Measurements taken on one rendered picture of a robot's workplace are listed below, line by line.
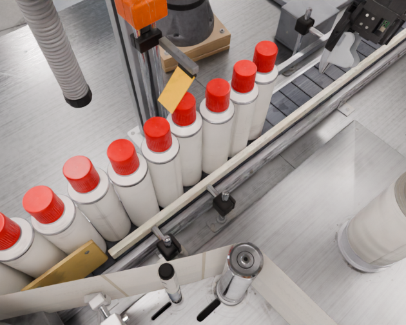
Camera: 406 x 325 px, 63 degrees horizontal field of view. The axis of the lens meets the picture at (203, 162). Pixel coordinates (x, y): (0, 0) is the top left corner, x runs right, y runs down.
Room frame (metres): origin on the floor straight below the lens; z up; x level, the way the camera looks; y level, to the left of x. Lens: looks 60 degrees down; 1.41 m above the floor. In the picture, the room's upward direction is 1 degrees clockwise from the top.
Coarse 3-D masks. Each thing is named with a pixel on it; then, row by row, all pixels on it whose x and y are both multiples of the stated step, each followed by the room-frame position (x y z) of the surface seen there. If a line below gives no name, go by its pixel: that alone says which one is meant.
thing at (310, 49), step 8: (328, 32) 0.58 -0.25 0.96; (320, 40) 0.55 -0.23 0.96; (304, 48) 0.53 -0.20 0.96; (312, 48) 0.53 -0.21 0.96; (296, 56) 0.50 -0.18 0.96; (304, 56) 0.51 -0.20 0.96; (280, 64) 0.48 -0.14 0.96; (288, 64) 0.48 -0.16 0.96; (280, 72) 0.47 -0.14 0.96; (112, 184) 0.22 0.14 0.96
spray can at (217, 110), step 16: (224, 80) 0.32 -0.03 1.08; (208, 96) 0.30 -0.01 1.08; (224, 96) 0.29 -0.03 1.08; (208, 112) 0.29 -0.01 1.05; (224, 112) 0.29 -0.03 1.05; (208, 128) 0.28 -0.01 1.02; (224, 128) 0.28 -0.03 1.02; (208, 144) 0.28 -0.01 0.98; (224, 144) 0.29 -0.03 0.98; (208, 160) 0.28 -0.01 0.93; (224, 160) 0.29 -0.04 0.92
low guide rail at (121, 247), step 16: (400, 32) 0.64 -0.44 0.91; (384, 48) 0.59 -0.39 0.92; (368, 64) 0.55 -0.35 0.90; (336, 80) 0.49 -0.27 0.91; (320, 96) 0.45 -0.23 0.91; (304, 112) 0.41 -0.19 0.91; (272, 128) 0.36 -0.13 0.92; (256, 144) 0.33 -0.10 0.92; (240, 160) 0.30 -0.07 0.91; (208, 176) 0.26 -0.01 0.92; (192, 192) 0.23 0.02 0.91; (176, 208) 0.20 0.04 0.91; (144, 224) 0.17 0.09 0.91; (128, 240) 0.15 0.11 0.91; (112, 256) 0.12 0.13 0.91
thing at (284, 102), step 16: (368, 48) 0.63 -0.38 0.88; (304, 80) 0.52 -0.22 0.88; (320, 80) 0.52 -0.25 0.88; (352, 80) 0.53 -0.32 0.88; (272, 96) 0.47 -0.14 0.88; (288, 96) 0.47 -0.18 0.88; (304, 96) 0.48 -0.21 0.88; (272, 112) 0.43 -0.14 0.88; (288, 112) 0.43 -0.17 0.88; (288, 128) 0.39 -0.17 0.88; (224, 176) 0.28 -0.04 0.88; (160, 208) 0.22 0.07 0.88; (160, 224) 0.19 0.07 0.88; (144, 240) 0.17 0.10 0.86; (96, 272) 0.11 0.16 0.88
